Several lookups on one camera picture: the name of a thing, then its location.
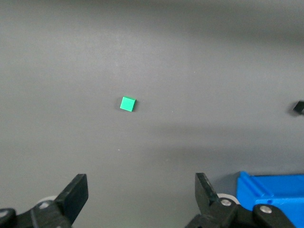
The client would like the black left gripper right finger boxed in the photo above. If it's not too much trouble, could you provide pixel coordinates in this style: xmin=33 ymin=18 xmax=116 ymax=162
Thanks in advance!
xmin=184 ymin=172 xmax=297 ymax=228

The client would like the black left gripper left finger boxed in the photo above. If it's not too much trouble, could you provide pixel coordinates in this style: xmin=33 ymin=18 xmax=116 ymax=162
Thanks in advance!
xmin=0 ymin=173 xmax=89 ymax=228

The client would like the small green cube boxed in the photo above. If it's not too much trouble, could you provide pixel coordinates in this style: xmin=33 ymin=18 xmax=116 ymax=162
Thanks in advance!
xmin=119 ymin=96 xmax=138 ymax=112

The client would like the small black cube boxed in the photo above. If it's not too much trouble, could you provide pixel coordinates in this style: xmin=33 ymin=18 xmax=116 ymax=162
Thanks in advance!
xmin=292 ymin=100 xmax=304 ymax=115

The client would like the blue plastic storage bin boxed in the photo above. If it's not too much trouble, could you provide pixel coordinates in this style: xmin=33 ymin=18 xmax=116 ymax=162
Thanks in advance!
xmin=236 ymin=171 xmax=304 ymax=228

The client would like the dark grey table mat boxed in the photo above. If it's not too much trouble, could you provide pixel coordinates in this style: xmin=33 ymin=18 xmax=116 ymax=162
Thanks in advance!
xmin=0 ymin=0 xmax=304 ymax=228

